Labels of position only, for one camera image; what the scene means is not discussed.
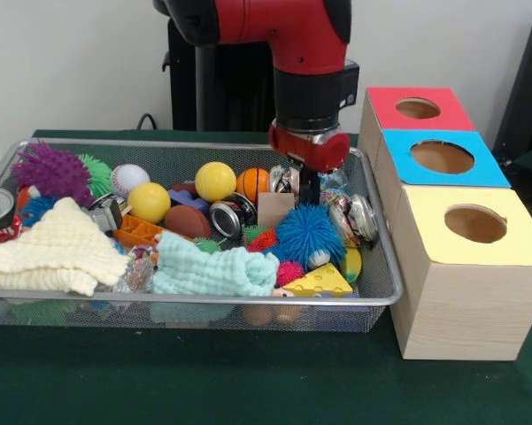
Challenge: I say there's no cream knitted cloth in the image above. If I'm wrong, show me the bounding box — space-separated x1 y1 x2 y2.
0 197 129 298

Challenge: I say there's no shallow metal mesh bin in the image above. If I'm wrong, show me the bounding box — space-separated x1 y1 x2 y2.
0 137 403 334

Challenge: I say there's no small wooden cube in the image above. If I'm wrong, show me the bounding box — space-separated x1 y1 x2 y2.
257 191 296 229

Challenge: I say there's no purple spiky monster toy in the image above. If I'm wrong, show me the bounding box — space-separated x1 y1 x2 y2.
11 141 94 209

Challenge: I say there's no yellow ball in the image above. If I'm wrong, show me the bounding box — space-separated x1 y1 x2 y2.
127 181 172 224
194 161 238 204

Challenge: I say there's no white mini baseball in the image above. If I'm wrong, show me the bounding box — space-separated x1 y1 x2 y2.
110 164 150 198

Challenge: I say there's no mint knitted cloth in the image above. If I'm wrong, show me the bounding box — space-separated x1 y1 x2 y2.
151 232 281 297

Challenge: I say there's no brown mini football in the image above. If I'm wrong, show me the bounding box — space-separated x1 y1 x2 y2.
162 205 212 240

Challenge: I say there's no green cloth side table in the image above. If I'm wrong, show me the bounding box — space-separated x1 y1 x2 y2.
511 141 532 178

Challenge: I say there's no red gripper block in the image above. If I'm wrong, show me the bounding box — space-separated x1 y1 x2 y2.
268 118 351 205

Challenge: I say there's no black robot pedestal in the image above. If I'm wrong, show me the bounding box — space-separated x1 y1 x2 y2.
161 17 278 133

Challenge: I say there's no orange mini basketball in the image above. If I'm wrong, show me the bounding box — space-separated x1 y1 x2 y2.
236 167 271 200

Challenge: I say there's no dark green table cloth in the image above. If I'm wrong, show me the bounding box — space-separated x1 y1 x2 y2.
0 128 532 425

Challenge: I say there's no blue spiky rubber ball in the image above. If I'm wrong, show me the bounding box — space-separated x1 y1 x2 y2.
274 204 347 270

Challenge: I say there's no yellow cheese wedge toy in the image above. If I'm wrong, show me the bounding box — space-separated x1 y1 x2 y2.
282 262 354 298

